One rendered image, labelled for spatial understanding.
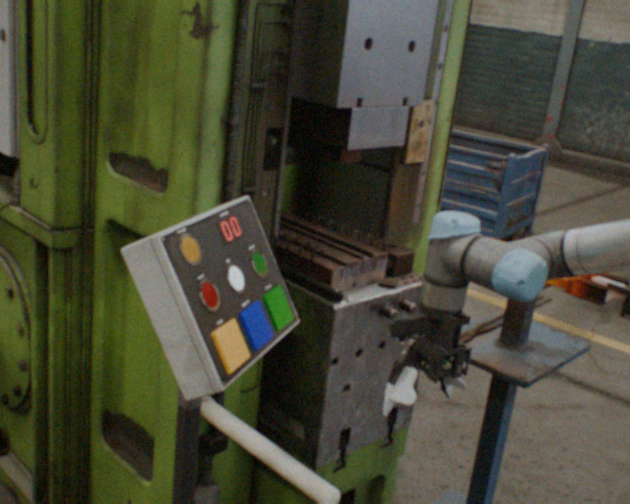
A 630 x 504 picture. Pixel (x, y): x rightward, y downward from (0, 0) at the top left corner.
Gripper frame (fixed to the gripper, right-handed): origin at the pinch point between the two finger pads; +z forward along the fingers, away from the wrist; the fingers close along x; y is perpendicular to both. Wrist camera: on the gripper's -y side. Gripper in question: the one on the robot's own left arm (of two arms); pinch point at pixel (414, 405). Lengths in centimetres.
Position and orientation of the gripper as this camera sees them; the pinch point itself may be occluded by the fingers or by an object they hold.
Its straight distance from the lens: 138.3
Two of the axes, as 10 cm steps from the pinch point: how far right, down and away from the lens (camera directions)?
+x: 8.2, -1.0, 5.7
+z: -1.1, 9.4, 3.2
